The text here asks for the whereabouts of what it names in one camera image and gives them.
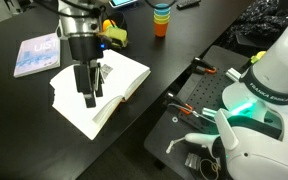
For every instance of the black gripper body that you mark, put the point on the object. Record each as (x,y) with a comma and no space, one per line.
(84,48)

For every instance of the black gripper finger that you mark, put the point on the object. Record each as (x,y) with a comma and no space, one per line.
(83,80)
(98,80)

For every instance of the orange robotics book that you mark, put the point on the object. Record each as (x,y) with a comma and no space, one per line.
(124,76)

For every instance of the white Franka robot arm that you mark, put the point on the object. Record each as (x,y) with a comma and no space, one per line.
(270,66)

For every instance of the light purple UIST book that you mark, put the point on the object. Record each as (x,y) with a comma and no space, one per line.
(34,55)

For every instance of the orange ball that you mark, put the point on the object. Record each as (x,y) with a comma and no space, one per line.
(108,23)

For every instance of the black bowl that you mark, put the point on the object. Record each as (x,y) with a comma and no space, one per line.
(122,20)

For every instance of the white tablet with lit screen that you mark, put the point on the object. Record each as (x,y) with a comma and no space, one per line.
(122,2)

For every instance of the orange plastic cup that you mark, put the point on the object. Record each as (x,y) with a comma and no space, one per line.
(161,29)

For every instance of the yellow plastic cup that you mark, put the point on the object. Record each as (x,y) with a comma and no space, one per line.
(161,21)

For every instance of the green plastic cup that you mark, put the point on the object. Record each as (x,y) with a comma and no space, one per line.
(161,16)

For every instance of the small white washer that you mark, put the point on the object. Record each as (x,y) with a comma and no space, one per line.
(175,119)

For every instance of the blue plastic cup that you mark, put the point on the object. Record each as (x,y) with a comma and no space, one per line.
(162,9)

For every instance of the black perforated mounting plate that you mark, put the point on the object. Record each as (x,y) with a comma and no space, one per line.
(207,90)

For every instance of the black remote control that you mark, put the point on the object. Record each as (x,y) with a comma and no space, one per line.
(188,4)

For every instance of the short aluminium profile bar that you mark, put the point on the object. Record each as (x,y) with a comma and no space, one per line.
(209,112)

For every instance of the white handheld device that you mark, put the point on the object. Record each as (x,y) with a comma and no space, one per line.
(199,138)

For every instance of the small clear plastic bag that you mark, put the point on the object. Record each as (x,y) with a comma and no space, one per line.
(192,160)

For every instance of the tan rubber band loop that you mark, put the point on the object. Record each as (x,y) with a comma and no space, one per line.
(201,165)

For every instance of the yellow-green knob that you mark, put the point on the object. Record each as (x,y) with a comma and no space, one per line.
(258,56)

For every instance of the dark speckled bag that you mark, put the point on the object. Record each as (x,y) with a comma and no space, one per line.
(264,20)

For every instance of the yellow wrist camera box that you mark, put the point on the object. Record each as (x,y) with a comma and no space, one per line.
(116,36)

